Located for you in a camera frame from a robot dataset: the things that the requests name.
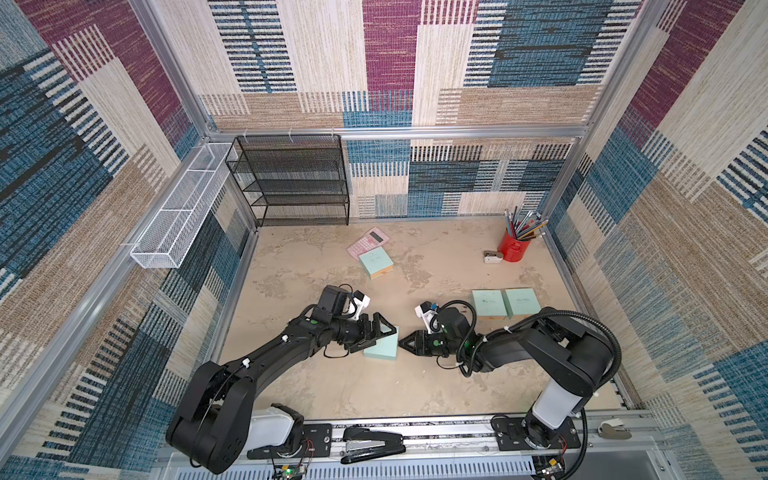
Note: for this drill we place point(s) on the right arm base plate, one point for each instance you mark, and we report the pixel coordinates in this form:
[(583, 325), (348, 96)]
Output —
[(510, 433)]

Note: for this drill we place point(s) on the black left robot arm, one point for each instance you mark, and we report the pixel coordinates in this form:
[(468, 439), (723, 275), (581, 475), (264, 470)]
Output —
[(214, 421)]

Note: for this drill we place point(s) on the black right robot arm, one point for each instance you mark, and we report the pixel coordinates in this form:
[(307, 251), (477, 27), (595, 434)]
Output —
[(578, 352)]

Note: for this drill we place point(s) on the white mesh wall basket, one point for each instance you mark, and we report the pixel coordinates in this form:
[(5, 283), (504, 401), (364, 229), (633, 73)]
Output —
[(168, 238)]

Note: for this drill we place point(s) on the white tape dispenser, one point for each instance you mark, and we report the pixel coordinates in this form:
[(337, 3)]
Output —
[(492, 257)]

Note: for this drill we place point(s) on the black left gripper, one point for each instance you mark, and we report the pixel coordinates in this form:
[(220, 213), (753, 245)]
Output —
[(365, 342)]

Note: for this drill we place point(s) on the black wire shelf rack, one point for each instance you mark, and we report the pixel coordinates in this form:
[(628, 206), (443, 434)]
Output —
[(292, 180)]

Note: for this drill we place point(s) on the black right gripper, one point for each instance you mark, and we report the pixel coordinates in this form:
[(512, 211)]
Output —
[(425, 342)]

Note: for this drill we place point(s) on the black stapler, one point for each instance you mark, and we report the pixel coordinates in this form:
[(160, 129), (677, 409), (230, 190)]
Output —
[(363, 444)]

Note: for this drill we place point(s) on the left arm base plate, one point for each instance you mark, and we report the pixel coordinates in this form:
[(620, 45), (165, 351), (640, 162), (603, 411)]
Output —
[(313, 442)]

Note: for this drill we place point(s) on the mint drawer jewelry box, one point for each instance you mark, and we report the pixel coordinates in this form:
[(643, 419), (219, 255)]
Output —
[(521, 302)]

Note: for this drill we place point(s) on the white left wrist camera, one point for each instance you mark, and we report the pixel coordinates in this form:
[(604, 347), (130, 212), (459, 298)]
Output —
[(357, 304)]

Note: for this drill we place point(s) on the pink calculator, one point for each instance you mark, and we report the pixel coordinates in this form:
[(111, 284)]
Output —
[(372, 239)]

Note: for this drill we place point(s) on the red pencil cup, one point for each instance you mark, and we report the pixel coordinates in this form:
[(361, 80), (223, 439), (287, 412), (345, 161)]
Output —
[(512, 249)]

